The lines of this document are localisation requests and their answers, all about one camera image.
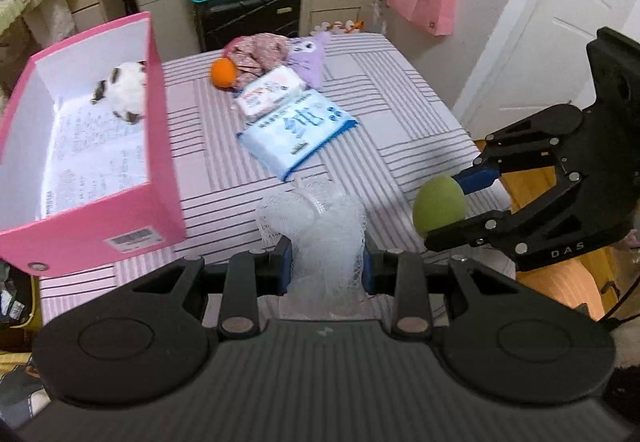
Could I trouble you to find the calico plush toy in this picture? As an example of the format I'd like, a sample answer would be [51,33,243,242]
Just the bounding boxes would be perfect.
[90,60,149,125]

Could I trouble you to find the black suitcase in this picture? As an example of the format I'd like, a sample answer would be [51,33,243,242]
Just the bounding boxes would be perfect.
[194,0,302,53]

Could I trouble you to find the purple plush toy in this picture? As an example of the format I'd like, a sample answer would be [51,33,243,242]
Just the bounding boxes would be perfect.
[285,30,333,90]

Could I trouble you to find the orange ball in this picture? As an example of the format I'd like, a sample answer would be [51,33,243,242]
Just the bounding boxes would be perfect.
[210,58,239,90]

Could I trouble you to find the printed paper sheet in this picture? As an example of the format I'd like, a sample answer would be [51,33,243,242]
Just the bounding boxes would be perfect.
[39,102,151,220]

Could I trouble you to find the white mesh bath sponge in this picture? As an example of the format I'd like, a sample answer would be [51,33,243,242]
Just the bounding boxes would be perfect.
[255,177,368,320]

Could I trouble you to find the green round sponge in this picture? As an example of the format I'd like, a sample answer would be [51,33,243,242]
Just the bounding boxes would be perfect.
[412,174,468,239]

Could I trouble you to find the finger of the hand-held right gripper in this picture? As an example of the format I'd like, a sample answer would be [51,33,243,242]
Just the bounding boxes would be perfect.
[424,167,585,255]
[452,104,586,195]

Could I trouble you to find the pink floral fabric toy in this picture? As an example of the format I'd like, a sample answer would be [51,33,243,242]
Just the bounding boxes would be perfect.
[222,32,293,95]

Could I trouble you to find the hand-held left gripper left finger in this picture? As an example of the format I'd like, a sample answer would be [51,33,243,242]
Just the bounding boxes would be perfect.
[116,237,294,342]

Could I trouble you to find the small white orange toy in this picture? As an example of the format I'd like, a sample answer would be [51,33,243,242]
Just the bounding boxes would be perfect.
[312,19,366,35]

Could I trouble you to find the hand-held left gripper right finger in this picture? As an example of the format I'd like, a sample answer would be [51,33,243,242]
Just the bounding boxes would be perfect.
[362,242,521,340]

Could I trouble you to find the striped bed sheet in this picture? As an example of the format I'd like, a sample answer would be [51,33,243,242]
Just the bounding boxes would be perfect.
[39,32,511,327]

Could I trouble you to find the blue tissue pack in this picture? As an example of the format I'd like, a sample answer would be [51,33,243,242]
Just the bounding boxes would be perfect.
[236,89,358,181]

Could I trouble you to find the black cable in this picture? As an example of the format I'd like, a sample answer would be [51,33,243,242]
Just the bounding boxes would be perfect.
[597,272,640,323]

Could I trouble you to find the dark bag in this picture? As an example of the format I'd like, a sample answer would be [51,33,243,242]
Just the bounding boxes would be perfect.
[0,262,43,353]

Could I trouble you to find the pink cardboard box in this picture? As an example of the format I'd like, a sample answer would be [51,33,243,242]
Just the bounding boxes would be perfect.
[0,12,188,277]

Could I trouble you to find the white door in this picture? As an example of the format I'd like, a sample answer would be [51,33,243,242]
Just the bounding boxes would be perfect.
[452,0,640,140]

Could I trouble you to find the white tissue pack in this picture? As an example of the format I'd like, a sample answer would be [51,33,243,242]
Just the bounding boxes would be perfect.
[232,66,307,125]

